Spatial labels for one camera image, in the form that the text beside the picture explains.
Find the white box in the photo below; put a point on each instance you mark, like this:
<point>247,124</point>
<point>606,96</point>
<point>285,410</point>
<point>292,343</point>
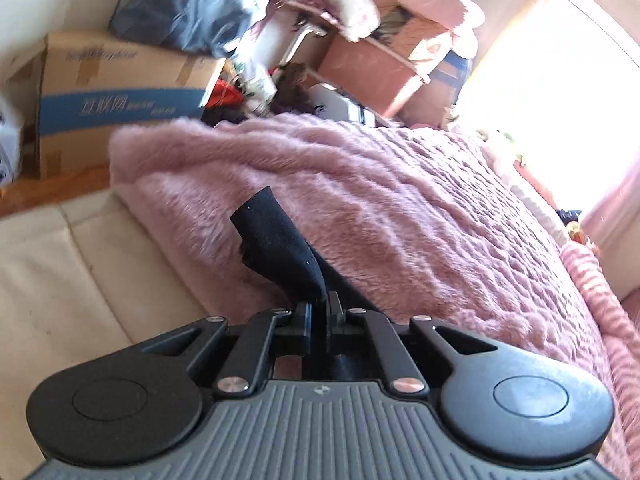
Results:
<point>337,102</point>

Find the cardboard box with blue stripe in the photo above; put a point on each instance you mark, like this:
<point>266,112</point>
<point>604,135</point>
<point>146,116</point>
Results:
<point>115,95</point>

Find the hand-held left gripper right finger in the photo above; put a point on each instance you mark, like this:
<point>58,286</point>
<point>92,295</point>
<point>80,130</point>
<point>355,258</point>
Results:
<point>334,322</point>

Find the white printed plastic bag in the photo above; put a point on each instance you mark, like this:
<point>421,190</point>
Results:
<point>7,145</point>

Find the dark blue clothing pile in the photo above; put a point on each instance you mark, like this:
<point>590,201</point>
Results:
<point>190,5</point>

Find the pink knit blanket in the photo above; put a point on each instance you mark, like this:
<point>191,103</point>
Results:
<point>600,300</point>

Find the pink fluffy blanket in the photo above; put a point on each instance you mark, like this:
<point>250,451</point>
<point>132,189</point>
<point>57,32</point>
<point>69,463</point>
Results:
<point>400,210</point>

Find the black pants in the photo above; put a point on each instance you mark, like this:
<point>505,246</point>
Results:
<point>280,245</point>

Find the cream leather bed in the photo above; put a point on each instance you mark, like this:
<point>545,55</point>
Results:
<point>75,285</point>

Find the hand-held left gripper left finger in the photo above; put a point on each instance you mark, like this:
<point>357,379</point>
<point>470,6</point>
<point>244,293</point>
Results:
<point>303,327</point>

